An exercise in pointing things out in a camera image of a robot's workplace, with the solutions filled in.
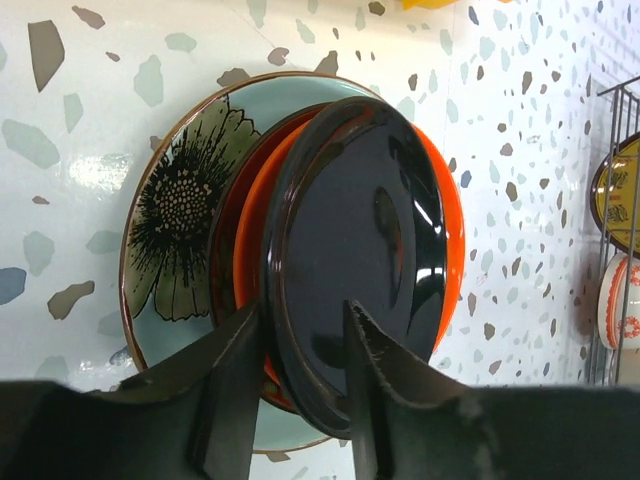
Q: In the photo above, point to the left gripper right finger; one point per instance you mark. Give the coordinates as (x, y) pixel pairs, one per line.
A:
(410, 421)

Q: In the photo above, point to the yellow patterned plate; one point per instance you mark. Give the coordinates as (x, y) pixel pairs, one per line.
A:
(615, 197)

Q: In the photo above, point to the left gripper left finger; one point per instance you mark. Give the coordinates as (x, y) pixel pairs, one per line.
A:
(191, 416)

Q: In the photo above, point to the large celadon green plate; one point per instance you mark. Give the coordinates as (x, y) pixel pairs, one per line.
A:
(164, 263)

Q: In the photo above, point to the yellow plastic tray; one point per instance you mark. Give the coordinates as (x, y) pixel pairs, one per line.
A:
(427, 4)

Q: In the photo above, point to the dark red lacquer plate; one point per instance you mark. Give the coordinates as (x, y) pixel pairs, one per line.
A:
(226, 218)

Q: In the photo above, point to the white red patterned bowl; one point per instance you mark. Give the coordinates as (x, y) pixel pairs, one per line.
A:
(618, 304)

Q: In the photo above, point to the black wire dish rack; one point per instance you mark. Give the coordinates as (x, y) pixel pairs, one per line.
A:
(605, 366)

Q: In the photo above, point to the glossy black plate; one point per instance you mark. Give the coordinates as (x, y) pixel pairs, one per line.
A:
(356, 215)

